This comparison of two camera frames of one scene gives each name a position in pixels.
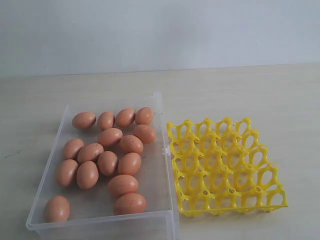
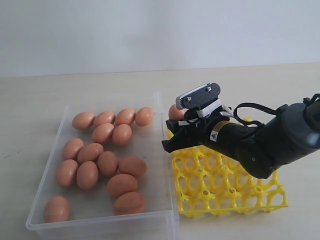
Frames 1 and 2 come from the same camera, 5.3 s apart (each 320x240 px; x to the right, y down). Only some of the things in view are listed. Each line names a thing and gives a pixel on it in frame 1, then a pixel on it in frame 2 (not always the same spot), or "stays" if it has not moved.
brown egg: x=87 y=174 stays
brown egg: x=130 y=143 → x=122 y=134
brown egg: x=108 y=163 stays
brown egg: x=129 y=203 stays
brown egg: x=89 y=152 stays
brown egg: x=145 y=133 → x=176 y=114
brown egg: x=71 y=147 stays
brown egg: x=119 y=184 stays
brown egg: x=109 y=137 → x=102 y=133
